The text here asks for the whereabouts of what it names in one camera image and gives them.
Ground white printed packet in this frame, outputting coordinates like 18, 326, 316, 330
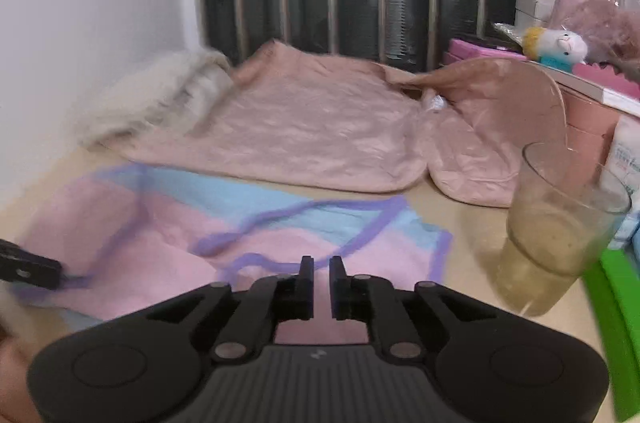
600, 116, 640, 204

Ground white plush toy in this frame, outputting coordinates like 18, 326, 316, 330
522, 27, 590, 68

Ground pink pillow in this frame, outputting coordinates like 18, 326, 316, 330
555, 0, 603, 21

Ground green plastic object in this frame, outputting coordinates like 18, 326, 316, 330
582, 248, 640, 421

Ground pink zigzag foam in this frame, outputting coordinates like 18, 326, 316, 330
574, 62, 640, 100

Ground pink quilted blanket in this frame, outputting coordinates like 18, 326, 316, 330
100, 38, 571, 209

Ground magenta box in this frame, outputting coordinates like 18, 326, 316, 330
447, 37, 532, 66

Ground salmon pink container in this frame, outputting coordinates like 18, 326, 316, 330
565, 90, 636, 184

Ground pink glitter bag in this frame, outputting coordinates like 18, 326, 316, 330
565, 0, 640, 66

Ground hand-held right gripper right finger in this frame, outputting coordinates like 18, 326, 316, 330
330, 256, 501, 361

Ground cream knitted blanket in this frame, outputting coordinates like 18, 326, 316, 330
75, 48, 233, 149

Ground clear drinking glass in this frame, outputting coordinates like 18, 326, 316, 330
492, 142, 632, 318

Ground pink and blue top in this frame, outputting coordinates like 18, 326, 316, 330
10, 163, 453, 346

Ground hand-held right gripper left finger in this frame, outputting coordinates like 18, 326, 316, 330
145, 256, 315, 363

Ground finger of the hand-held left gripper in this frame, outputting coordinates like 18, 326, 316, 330
0, 239, 63, 290

